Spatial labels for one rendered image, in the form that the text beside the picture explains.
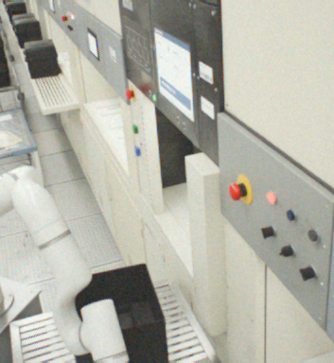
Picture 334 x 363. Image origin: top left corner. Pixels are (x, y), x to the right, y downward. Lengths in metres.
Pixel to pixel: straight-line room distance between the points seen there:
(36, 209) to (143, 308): 0.70
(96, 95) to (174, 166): 1.34
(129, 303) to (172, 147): 0.73
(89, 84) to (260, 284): 2.39
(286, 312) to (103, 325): 0.46
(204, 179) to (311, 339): 0.53
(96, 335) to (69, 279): 0.15
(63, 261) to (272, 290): 0.51
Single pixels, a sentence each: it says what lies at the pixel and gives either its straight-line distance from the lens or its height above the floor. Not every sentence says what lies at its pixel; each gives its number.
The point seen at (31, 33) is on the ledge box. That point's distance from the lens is 5.49.
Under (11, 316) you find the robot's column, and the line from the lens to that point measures 1.94.
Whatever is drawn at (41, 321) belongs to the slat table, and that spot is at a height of 0.75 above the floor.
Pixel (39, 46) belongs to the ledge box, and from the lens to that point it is 4.32.
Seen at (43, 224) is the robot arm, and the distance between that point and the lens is 1.27.
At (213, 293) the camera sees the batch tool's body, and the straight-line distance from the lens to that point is 1.48.
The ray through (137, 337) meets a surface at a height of 0.89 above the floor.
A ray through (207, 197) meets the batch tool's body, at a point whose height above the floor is 1.34.
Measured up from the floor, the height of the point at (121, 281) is 0.88.
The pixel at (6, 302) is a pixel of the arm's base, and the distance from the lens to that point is 1.99.
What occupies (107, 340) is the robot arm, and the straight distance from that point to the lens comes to 1.32.
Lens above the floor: 2.01
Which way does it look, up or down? 24 degrees down
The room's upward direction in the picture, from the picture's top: 6 degrees counter-clockwise
